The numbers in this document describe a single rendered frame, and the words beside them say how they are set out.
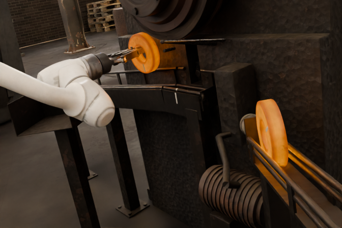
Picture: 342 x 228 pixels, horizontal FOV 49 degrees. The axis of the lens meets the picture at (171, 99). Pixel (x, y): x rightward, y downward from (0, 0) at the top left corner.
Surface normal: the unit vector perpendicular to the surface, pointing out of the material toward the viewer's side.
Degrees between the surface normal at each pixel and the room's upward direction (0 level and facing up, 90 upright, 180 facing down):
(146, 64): 93
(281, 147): 89
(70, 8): 90
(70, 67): 34
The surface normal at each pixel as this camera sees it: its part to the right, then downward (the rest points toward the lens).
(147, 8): -0.75, 0.32
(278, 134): -0.07, -0.10
